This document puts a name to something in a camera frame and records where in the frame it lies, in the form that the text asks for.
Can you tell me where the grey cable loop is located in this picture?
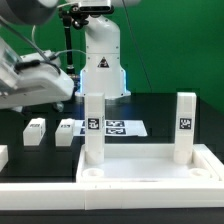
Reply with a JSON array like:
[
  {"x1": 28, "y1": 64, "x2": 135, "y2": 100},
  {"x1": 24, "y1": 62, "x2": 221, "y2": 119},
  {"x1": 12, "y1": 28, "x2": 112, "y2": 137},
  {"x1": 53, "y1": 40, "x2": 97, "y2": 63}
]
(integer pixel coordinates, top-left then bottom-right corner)
[{"x1": 31, "y1": 24, "x2": 88, "y2": 63}]

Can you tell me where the fiducial marker sheet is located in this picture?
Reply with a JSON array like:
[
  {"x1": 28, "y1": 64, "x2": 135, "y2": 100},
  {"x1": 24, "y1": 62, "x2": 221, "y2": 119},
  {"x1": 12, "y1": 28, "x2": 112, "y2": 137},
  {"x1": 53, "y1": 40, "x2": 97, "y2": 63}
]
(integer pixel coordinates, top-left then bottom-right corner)
[{"x1": 73, "y1": 120, "x2": 147, "y2": 137}]

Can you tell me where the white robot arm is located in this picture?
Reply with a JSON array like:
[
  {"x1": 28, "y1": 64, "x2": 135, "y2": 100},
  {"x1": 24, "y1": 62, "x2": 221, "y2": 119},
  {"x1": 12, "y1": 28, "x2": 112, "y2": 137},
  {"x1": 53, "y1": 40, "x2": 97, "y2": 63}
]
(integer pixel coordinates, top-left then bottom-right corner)
[{"x1": 0, "y1": 0, "x2": 139, "y2": 109}]

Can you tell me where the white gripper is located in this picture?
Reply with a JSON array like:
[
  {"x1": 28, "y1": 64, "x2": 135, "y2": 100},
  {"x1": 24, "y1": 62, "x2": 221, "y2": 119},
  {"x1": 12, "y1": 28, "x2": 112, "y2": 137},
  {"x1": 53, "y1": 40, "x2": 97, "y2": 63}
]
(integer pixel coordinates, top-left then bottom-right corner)
[{"x1": 0, "y1": 60, "x2": 74, "y2": 112}]

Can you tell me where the white front fence bar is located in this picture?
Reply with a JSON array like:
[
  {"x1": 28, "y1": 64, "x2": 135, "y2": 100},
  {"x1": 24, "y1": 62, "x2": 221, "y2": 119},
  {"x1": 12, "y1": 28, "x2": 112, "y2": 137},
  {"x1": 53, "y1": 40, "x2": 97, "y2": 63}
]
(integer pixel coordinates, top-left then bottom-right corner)
[{"x1": 0, "y1": 182, "x2": 224, "y2": 211}]

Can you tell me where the white desk top tray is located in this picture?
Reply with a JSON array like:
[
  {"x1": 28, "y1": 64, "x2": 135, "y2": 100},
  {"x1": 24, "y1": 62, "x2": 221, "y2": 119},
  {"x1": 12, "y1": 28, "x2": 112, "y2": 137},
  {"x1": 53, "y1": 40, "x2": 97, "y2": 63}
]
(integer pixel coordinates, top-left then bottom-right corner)
[{"x1": 76, "y1": 144, "x2": 224, "y2": 182}]

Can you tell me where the white fence bar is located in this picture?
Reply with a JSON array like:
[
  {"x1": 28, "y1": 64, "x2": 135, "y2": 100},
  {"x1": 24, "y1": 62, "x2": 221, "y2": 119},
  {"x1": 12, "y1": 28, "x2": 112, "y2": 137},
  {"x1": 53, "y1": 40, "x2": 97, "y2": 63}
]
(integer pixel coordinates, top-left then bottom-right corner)
[
  {"x1": 0, "y1": 145, "x2": 8, "y2": 172},
  {"x1": 0, "y1": 182, "x2": 224, "y2": 211}
]

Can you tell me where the white left fence bar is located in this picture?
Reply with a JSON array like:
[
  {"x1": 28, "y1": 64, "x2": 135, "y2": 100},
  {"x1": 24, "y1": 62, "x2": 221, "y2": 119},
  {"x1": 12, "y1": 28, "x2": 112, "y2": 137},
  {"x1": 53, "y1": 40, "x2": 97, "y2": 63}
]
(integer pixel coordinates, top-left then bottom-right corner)
[{"x1": 0, "y1": 145, "x2": 8, "y2": 172}]

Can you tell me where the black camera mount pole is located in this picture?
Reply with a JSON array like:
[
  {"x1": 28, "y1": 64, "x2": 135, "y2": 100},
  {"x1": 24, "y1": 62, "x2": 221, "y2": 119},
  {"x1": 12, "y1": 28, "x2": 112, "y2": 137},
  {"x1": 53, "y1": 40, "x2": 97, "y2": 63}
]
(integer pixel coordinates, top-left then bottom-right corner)
[{"x1": 58, "y1": 5, "x2": 88, "y2": 77}]

